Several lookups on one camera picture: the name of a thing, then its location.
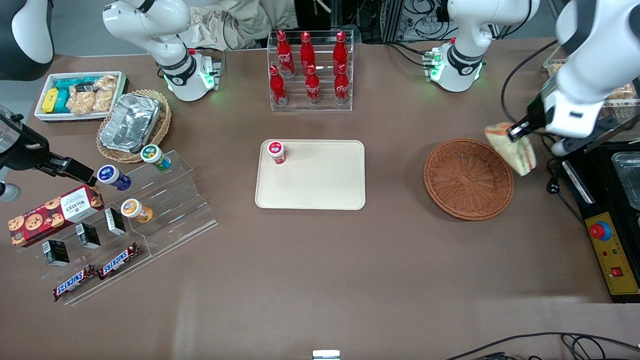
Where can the small black carton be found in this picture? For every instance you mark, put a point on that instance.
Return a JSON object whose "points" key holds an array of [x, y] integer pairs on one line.
{"points": [[56, 253], [88, 236], [115, 221]]}

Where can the aluminium foil container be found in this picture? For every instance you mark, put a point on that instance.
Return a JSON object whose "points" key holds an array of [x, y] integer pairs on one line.
{"points": [[131, 122]]}

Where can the blue lid yogurt cup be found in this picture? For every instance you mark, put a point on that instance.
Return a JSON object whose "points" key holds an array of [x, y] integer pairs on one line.
{"points": [[111, 175]]}

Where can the teal snack pack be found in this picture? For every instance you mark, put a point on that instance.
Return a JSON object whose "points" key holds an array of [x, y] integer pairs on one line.
{"points": [[64, 97]]}

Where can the red Walkers shortbread box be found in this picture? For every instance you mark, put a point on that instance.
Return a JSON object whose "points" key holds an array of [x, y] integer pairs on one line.
{"points": [[50, 215]]}

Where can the clear acrylic bottle rack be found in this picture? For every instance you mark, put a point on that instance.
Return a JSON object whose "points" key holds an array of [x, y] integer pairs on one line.
{"points": [[310, 107]]}

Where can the red cola bottle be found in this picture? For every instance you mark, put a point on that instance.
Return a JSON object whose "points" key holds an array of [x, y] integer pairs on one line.
{"points": [[307, 50], [342, 89], [278, 90], [340, 50], [284, 55], [313, 90]]}

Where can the clear acrylic stepped stand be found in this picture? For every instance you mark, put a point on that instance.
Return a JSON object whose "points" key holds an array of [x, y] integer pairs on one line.
{"points": [[175, 210]]}

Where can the light wicker basket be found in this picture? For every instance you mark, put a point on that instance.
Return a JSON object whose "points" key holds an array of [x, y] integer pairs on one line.
{"points": [[162, 125]]}

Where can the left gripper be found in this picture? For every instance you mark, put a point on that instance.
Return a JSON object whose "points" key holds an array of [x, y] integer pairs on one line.
{"points": [[533, 118]]}

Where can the clear bag of crackers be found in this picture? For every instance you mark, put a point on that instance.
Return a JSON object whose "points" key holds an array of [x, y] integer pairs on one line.
{"points": [[92, 100]]}

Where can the white plastic snack bin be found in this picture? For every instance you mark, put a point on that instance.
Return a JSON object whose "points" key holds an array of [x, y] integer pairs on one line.
{"points": [[45, 116]]}

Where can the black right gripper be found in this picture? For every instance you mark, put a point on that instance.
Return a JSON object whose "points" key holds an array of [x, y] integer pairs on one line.
{"points": [[25, 152]]}

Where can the cream plastic tray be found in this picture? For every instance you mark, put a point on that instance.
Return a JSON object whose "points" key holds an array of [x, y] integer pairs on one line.
{"points": [[320, 180]]}

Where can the yellow snack pack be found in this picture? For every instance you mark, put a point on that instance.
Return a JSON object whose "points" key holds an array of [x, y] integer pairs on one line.
{"points": [[50, 100]]}

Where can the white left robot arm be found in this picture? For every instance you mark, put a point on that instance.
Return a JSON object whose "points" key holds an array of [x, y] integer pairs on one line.
{"points": [[595, 50]]}

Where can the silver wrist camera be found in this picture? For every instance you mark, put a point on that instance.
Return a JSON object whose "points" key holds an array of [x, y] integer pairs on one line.
{"points": [[572, 146], [9, 192]]}

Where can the triangular sandwich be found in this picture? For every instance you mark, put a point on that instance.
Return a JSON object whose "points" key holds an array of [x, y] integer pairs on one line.
{"points": [[520, 155]]}

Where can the green lid yogurt cup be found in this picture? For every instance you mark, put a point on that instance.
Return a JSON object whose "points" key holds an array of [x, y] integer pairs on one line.
{"points": [[152, 154]]}

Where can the red lid yogurt cup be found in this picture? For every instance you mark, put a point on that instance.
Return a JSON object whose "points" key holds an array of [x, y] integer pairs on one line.
{"points": [[276, 151]]}

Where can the Snickers chocolate bar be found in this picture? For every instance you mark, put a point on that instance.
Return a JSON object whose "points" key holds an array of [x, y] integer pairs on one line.
{"points": [[119, 261], [74, 283]]}

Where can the black yellow control box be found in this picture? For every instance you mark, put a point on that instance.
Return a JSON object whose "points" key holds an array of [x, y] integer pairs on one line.
{"points": [[600, 200]]}

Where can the orange lid yogurt cup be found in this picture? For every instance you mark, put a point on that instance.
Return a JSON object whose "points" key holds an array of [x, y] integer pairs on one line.
{"points": [[132, 207]]}

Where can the crumpled beige cloth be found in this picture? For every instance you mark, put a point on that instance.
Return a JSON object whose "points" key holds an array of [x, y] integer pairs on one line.
{"points": [[205, 30]]}

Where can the round brown wicker basket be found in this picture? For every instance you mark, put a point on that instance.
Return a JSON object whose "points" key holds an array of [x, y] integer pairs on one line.
{"points": [[467, 182]]}

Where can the bagged bread roll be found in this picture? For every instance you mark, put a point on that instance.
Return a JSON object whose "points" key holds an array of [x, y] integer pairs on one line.
{"points": [[556, 67], [621, 94]]}

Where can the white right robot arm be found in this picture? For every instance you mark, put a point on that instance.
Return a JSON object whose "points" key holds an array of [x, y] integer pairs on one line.
{"points": [[150, 25]]}

